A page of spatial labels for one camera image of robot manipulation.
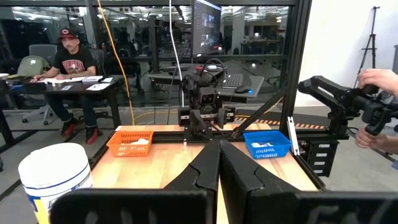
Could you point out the green backpack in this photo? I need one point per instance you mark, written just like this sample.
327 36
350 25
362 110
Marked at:
32 66

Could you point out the grey office chair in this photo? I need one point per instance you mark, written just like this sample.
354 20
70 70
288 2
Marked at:
42 51

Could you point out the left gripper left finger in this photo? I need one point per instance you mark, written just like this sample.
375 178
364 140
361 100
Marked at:
140 208

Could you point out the blue plastic mesh basket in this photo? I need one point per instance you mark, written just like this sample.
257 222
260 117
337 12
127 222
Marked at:
267 152

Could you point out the black power supply box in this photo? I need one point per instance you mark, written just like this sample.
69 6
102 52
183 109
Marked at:
317 158

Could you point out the small white printed packet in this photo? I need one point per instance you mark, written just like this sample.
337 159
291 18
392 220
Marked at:
140 142

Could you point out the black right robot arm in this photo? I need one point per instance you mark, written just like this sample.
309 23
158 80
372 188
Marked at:
191 79

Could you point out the orange plastic mesh basket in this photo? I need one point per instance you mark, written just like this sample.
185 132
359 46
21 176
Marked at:
130 149

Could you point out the white paper sheet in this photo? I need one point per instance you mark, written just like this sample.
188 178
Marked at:
98 86
71 80

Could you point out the white wipes canister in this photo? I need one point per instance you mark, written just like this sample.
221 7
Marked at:
53 174

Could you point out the person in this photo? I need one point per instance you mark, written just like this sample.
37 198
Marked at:
73 65

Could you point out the black keyboard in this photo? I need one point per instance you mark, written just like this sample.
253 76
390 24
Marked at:
233 81

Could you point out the black computer mouse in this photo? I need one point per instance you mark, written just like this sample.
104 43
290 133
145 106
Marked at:
243 90

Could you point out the black orange striped floor ramp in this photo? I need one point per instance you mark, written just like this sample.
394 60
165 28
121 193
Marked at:
304 125

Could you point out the black office desk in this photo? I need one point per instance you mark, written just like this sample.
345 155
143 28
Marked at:
31 88

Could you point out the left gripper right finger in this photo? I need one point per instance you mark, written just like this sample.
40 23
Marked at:
280 208

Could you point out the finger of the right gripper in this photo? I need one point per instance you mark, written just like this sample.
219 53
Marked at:
197 124
222 117

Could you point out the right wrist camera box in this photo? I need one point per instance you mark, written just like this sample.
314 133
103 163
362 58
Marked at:
207 97

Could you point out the silver metal bracket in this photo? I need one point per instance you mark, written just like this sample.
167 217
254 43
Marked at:
293 137

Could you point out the narrow white packet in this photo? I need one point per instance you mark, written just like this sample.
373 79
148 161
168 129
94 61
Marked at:
261 144

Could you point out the black tripod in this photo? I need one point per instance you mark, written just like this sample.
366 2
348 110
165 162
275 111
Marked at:
370 46

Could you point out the person's hand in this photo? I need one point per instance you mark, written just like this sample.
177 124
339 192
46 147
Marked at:
370 141
377 79

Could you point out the black office chair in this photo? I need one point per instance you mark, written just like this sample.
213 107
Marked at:
100 60

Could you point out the black computer monitor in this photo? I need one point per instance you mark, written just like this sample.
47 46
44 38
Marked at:
205 28

